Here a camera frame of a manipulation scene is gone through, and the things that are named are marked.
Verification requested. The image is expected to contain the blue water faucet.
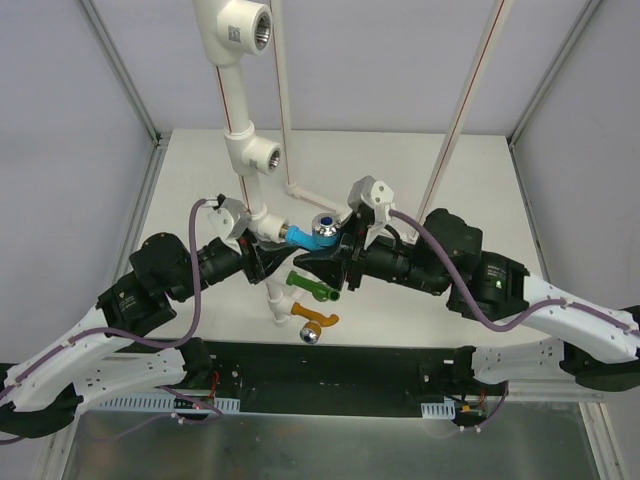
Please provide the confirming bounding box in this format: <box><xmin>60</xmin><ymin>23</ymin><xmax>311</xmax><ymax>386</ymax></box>
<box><xmin>282</xmin><ymin>213</ymin><xmax>341</xmax><ymax>252</ymax></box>

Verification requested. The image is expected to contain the white PVC pipe stand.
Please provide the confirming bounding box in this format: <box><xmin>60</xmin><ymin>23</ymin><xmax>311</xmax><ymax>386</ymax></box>
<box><xmin>192</xmin><ymin>0</ymin><xmax>514</xmax><ymax>326</ymax></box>

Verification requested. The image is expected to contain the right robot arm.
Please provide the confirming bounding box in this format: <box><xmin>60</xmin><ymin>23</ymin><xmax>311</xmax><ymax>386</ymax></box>
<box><xmin>294</xmin><ymin>209</ymin><xmax>639</xmax><ymax>395</ymax></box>

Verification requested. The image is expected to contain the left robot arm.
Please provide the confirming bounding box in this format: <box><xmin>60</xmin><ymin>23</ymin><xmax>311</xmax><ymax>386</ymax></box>
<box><xmin>1</xmin><ymin>233</ymin><xmax>297</xmax><ymax>445</ymax></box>

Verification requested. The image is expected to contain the green water faucet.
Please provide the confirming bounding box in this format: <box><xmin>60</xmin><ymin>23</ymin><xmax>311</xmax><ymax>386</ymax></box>
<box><xmin>286</xmin><ymin>271</ymin><xmax>340</xmax><ymax>302</ymax></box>

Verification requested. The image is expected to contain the orange water faucet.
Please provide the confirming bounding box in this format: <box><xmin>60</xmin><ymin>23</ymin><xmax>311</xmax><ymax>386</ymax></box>
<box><xmin>290</xmin><ymin>302</ymin><xmax>340</xmax><ymax>345</ymax></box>

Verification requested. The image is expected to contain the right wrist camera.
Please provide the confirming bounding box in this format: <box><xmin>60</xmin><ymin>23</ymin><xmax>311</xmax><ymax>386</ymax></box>
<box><xmin>347</xmin><ymin>175</ymin><xmax>395</xmax><ymax>250</ymax></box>

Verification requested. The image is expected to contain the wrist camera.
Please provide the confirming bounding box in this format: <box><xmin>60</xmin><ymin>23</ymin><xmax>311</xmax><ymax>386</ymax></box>
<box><xmin>347</xmin><ymin>175</ymin><xmax>395</xmax><ymax>250</ymax></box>
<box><xmin>205</xmin><ymin>195</ymin><xmax>251</xmax><ymax>254</ymax></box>

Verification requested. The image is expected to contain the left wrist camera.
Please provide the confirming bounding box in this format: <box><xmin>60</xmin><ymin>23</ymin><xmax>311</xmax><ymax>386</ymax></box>
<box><xmin>205</xmin><ymin>195</ymin><xmax>251</xmax><ymax>254</ymax></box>

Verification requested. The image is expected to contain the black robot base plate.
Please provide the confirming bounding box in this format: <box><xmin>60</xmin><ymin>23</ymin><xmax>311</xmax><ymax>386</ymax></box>
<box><xmin>99</xmin><ymin>339</ymin><xmax>576</xmax><ymax>416</ymax></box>

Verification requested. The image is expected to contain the left aluminium frame post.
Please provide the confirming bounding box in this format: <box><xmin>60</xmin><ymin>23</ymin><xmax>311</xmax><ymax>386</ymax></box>
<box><xmin>74</xmin><ymin>0</ymin><xmax>169</xmax><ymax>146</ymax></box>

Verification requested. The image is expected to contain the aluminium frame post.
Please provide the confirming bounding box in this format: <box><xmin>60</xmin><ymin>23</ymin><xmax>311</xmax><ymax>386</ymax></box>
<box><xmin>504</xmin><ymin>0</ymin><xmax>604</xmax><ymax>149</ymax></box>
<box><xmin>74</xmin><ymin>0</ymin><xmax>169</xmax><ymax>146</ymax></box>

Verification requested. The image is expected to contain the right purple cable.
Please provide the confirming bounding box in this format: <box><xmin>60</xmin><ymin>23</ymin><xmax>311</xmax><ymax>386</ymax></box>
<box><xmin>389</xmin><ymin>208</ymin><xmax>640</xmax><ymax>334</ymax></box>

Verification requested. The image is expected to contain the left white cable duct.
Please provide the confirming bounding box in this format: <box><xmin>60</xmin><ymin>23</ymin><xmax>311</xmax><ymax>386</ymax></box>
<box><xmin>95</xmin><ymin>393</ymin><xmax>241</xmax><ymax>414</ymax></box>

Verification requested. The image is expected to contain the white cable duct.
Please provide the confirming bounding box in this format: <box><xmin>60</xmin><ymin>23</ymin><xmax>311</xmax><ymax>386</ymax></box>
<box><xmin>95</xmin><ymin>393</ymin><xmax>241</xmax><ymax>414</ymax></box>
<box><xmin>421</xmin><ymin>402</ymin><xmax>456</xmax><ymax>420</ymax></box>

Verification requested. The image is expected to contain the right white cable duct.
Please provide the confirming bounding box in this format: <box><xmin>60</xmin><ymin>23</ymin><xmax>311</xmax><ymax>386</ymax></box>
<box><xmin>421</xmin><ymin>402</ymin><xmax>456</xmax><ymax>420</ymax></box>

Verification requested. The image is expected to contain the right aluminium frame post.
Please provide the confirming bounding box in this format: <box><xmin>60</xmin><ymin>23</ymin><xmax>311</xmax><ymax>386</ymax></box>
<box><xmin>504</xmin><ymin>0</ymin><xmax>604</xmax><ymax>149</ymax></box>

